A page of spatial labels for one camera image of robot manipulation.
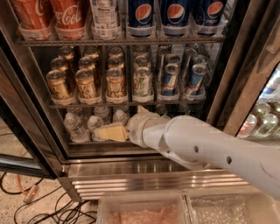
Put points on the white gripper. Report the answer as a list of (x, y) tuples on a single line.
[(135, 127)]

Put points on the orange can column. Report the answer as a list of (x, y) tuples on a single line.
[(115, 83), (116, 62), (87, 63), (86, 83)]

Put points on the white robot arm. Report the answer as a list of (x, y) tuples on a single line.
[(195, 145)]

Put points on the green white soda can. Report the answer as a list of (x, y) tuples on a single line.
[(142, 82)]

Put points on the blue energy can front left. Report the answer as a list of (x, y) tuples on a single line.
[(169, 79)]

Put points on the blue energy can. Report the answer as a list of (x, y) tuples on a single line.
[(169, 79), (196, 77)]

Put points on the stainless steel fridge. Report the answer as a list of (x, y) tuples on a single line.
[(241, 61)]

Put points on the orange can front left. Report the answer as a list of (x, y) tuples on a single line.
[(57, 82)]

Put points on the orange can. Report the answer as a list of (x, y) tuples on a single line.
[(57, 82), (60, 64)]

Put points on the blue energy can front right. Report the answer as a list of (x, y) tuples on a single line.
[(196, 77)]

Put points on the orange can middle left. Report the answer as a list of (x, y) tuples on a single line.
[(60, 64)]

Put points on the blue pepsi can left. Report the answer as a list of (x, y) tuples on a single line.
[(140, 14)]

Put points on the blue pepsi can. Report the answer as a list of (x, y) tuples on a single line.
[(140, 14), (174, 17), (207, 16)]

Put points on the blue pepsi can middle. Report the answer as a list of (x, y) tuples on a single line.
[(174, 17)]

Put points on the blue pepsi can right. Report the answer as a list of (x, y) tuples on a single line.
[(207, 16)]

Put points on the water bottle front right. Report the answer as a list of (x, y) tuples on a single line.
[(120, 117)]

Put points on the water bottle front left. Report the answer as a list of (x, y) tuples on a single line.
[(78, 133)]

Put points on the clear bin pink contents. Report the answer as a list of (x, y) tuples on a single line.
[(143, 207)]

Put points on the white label bottle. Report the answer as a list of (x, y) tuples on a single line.
[(106, 20)]

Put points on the clear bin right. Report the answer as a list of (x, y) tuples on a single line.
[(231, 205)]

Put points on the red cola bottle right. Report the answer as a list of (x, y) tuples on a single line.
[(70, 17)]

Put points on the red cola bottle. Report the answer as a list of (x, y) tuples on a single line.
[(70, 17), (34, 14)]

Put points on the red cola bottle left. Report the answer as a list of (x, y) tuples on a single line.
[(34, 14)]

